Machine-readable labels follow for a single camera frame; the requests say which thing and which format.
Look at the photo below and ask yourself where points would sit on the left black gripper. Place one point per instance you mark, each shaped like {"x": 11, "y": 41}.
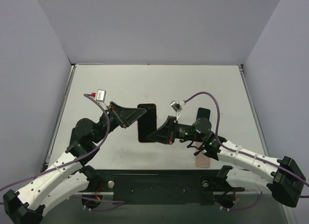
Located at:
{"x": 116, "y": 115}

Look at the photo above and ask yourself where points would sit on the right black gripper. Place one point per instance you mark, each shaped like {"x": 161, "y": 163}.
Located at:
{"x": 172, "y": 130}

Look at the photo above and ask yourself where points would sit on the black bare phone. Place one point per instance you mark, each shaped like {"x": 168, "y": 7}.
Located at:
{"x": 203, "y": 115}

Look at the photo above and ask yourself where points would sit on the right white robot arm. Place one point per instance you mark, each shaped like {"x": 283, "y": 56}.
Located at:
{"x": 282, "y": 178}

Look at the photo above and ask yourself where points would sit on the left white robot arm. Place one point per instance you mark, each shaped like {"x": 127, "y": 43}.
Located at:
{"x": 69, "y": 174}

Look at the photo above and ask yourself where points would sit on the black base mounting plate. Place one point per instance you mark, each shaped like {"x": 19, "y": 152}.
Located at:
{"x": 163, "y": 187}

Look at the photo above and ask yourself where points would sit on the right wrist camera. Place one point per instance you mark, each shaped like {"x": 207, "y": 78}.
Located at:
{"x": 177, "y": 107}

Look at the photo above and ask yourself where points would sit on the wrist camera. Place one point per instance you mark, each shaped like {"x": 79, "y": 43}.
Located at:
{"x": 100, "y": 97}
{"x": 177, "y": 107}

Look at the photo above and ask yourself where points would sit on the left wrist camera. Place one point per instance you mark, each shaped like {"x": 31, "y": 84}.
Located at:
{"x": 100, "y": 97}

